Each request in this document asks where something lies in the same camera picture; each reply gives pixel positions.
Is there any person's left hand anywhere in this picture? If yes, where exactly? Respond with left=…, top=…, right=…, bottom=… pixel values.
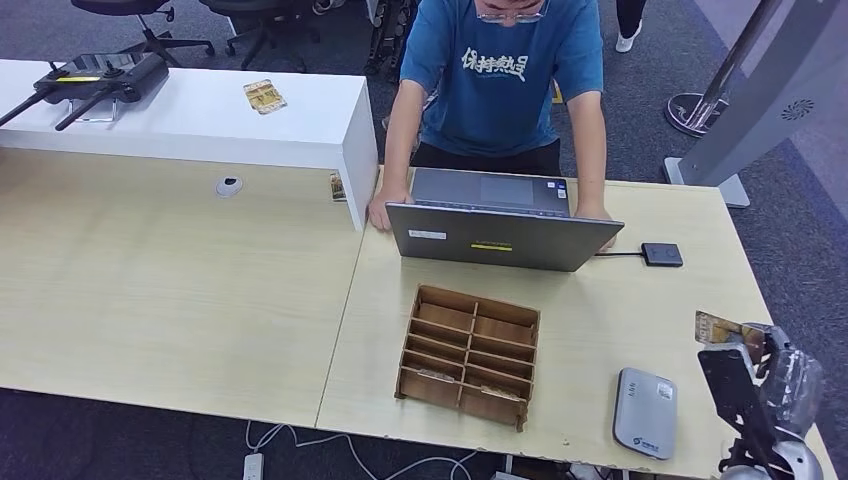
left=573, top=202, right=620, bottom=254

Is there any person's right hand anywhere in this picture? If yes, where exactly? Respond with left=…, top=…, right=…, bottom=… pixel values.
left=367, top=188, right=413, bottom=232

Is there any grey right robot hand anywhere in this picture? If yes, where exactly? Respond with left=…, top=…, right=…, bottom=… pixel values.
left=740, top=321, right=827, bottom=442

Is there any gold patterned ID card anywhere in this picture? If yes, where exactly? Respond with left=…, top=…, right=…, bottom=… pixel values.
left=693, top=309, right=768, bottom=364

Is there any wooden card organizer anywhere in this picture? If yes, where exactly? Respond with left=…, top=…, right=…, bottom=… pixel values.
left=394, top=284, right=542, bottom=433

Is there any person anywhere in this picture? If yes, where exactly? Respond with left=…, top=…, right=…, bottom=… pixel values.
left=367, top=0, right=619, bottom=254

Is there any grey white card reader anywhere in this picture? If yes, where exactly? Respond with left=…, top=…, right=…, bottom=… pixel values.
left=612, top=367, right=679, bottom=461

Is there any small black usb hub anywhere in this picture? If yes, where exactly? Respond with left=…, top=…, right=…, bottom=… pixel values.
left=640, top=242, right=684, bottom=269

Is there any grey laptop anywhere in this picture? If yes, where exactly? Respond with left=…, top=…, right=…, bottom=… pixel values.
left=386, top=166, right=625, bottom=274

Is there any bystander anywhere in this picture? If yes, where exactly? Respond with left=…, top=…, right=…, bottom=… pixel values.
left=614, top=0, right=649, bottom=54

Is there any grey kiosk stand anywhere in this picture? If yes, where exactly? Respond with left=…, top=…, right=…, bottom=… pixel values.
left=664, top=0, right=848, bottom=209

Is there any white desk shelf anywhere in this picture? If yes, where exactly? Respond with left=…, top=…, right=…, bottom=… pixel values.
left=0, top=59, right=380, bottom=233

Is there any black office chair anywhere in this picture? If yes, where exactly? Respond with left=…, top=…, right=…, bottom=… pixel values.
left=198, top=0, right=313, bottom=74
left=70, top=0, right=217, bottom=69

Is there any clear acrylic stand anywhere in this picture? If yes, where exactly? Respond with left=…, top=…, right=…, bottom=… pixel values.
left=68, top=99, right=122, bottom=125

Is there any black remote controller with antennas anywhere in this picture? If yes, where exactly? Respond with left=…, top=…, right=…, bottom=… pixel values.
left=0, top=51, right=171, bottom=132

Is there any chrome stanchion post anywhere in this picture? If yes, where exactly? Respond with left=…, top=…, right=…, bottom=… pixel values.
left=664, top=0, right=784, bottom=139

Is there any black metal frame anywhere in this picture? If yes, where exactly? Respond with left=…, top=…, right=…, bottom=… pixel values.
left=362, top=0, right=419, bottom=75

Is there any white power cable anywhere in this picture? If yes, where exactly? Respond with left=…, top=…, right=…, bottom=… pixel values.
left=245, top=420, right=478, bottom=480

